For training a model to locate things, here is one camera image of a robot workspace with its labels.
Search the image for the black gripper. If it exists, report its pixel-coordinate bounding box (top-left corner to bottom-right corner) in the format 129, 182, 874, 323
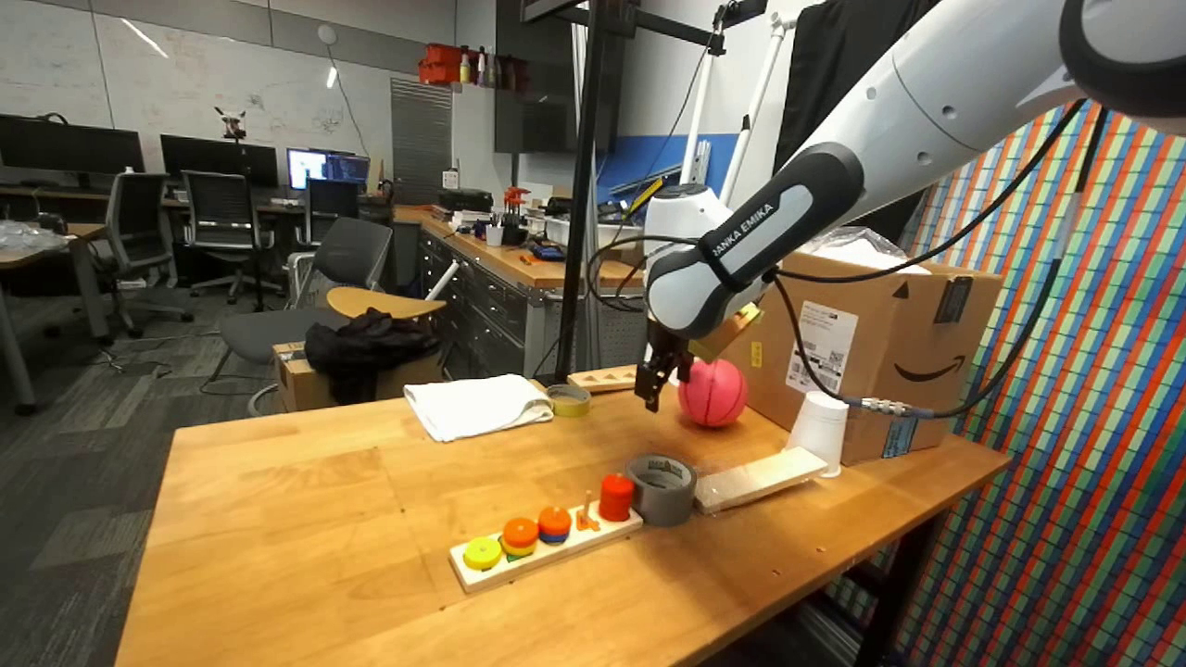
635, 313, 700, 414

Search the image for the pink mini basketball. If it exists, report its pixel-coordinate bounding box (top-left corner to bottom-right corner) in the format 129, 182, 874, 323
674, 358, 751, 433

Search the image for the long wooden board with holes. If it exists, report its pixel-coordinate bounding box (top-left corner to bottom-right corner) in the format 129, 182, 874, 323
567, 365, 643, 397

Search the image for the red stacking cylinder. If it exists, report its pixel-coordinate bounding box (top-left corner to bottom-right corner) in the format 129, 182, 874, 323
598, 470, 636, 527

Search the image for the white foam board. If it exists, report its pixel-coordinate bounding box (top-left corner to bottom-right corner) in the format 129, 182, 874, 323
689, 444, 832, 516

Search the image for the white shipping label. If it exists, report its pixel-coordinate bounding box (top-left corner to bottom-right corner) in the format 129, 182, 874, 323
792, 298, 863, 400

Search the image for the folded white towel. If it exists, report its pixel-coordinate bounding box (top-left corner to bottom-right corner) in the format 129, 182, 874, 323
401, 370, 556, 444

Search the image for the wooden top workbench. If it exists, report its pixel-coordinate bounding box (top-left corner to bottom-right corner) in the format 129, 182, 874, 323
388, 202, 643, 374

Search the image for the black vertical pole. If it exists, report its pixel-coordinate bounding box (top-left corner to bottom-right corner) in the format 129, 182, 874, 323
553, 0, 627, 386

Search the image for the blue sticker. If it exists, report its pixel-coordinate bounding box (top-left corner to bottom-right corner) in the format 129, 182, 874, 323
883, 414, 924, 465

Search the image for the large cardboard shipping box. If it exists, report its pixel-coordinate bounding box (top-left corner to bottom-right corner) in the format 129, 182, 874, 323
727, 251, 1009, 467

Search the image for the black bag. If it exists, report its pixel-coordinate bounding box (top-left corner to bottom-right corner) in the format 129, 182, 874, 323
301, 309, 443, 406

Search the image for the round wooden stool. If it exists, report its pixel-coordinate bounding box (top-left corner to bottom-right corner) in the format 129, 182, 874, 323
323, 283, 453, 328

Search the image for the grey office chair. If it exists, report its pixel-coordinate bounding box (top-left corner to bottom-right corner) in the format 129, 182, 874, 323
200, 215, 401, 374

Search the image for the brown cardboard box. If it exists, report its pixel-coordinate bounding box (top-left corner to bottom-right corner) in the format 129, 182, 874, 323
272, 338, 448, 414

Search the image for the lit computer monitor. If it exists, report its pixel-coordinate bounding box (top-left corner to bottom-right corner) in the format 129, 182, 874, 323
286, 144, 372, 193

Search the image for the multicolour striped curtain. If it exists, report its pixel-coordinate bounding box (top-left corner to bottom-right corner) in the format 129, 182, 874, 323
886, 106, 1186, 667

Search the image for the black office chair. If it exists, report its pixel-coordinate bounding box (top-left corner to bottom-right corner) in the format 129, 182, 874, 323
99, 169, 197, 343
183, 169, 290, 313

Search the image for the black computer monitor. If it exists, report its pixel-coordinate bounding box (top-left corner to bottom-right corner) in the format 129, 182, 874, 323
157, 129, 281, 188
0, 112, 146, 188

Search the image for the grey duct tape roll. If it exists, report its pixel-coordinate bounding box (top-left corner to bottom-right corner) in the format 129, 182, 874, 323
619, 449, 700, 529

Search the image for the orange and blue stacking ring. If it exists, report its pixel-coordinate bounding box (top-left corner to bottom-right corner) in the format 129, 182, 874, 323
535, 504, 574, 548

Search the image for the wooden ring stacker board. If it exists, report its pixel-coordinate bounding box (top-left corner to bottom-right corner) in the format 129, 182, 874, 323
443, 501, 647, 595

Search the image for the yellow stacking ring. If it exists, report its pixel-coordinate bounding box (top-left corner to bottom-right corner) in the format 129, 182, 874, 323
459, 535, 508, 575

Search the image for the black table frame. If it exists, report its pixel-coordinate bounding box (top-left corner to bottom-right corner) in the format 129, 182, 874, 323
850, 512, 947, 667

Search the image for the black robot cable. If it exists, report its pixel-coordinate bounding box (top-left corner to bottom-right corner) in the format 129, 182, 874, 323
583, 96, 1117, 423

